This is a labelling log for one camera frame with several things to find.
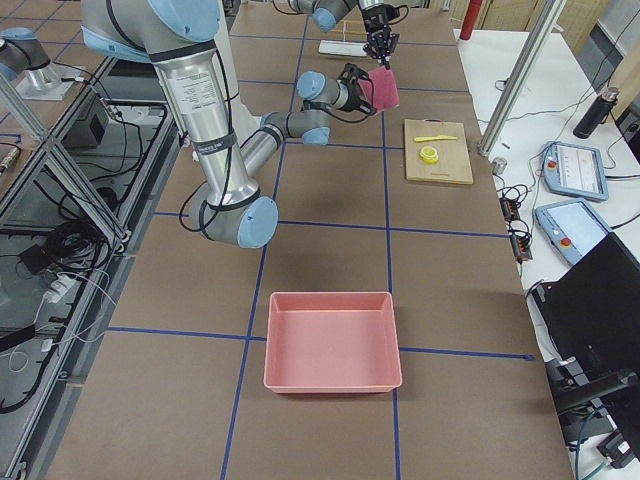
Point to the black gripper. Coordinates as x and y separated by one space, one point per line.
376 23

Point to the pink cloth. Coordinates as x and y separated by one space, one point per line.
380 89

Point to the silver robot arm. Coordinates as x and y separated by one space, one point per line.
184 42
327 13

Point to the white rectangular tray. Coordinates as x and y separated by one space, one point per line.
341 48

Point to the red cylinder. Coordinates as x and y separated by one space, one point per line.
469 21

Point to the yellow plastic knife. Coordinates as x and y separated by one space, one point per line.
420 139

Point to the bamboo cutting board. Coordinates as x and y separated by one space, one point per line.
454 165

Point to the black thermos bottle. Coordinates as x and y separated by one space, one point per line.
597 112

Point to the far teach pendant tablet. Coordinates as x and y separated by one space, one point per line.
575 171

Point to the teach pendant tablet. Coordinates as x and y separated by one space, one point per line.
573 227
575 171

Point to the black orange connector box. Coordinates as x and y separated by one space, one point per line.
521 251

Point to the near teach pendant tablet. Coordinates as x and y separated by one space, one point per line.
573 227

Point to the pink plastic bin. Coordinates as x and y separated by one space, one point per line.
332 343

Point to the black laptop monitor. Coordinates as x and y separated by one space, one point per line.
592 315

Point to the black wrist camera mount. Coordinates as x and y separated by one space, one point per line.
356 91

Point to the aluminium frame post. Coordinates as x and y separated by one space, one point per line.
523 67

